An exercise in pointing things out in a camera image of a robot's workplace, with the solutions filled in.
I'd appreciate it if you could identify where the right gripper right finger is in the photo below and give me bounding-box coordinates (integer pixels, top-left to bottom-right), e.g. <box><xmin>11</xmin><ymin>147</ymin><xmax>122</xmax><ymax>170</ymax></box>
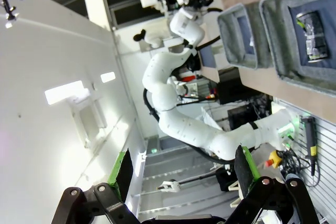
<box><xmin>225</xmin><ymin>144</ymin><xmax>317</xmax><ymax>224</ymax></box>

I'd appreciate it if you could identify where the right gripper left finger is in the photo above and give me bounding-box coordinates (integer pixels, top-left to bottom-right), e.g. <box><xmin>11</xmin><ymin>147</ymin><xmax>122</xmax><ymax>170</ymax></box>
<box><xmin>54</xmin><ymin>147</ymin><xmax>140</xmax><ymax>224</ymax></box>

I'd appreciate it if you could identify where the crushed black drink can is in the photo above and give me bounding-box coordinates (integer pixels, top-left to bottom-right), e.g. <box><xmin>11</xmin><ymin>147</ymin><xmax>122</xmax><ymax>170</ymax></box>
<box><xmin>296</xmin><ymin>10</ymin><xmax>331</xmax><ymax>63</ymax></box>

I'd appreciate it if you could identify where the grey fabric basket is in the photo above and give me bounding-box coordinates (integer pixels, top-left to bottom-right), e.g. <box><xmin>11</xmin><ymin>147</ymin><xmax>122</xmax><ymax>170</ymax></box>
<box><xmin>258</xmin><ymin>0</ymin><xmax>336</xmax><ymax>97</ymax></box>
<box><xmin>216</xmin><ymin>2</ymin><xmax>272</xmax><ymax>70</ymax></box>

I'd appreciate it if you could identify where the yellow emergency stop button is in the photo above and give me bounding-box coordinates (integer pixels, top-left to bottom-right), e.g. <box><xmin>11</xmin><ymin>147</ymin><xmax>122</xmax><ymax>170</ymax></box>
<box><xmin>266</xmin><ymin>150</ymin><xmax>284</xmax><ymax>168</ymax></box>

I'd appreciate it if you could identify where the dark computer monitor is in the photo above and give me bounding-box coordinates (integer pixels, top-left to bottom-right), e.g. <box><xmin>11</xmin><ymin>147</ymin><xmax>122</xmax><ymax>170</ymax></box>
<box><xmin>198</xmin><ymin>44</ymin><xmax>216</xmax><ymax>69</ymax></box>

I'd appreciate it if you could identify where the background person hair bun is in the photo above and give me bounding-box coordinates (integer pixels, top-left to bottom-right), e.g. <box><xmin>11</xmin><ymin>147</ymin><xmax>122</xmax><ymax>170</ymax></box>
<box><xmin>133</xmin><ymin>28</ymin><xmax>169</xmax><ymax>48</ymax></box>

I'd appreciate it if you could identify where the black handheld enabling device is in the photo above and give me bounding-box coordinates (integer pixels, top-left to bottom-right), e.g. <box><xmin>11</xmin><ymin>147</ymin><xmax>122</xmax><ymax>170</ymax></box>
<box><xmin>300</xmin><ymin>115</ymin><xmax>318</xmax><ymax>177</ymax></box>

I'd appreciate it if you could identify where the black computer case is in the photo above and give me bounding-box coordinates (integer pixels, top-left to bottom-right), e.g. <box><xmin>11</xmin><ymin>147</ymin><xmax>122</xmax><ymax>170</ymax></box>
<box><xmin>217</xmin><ymin>67</ymin><xmax>246</xmax><ymax>105</ymax></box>

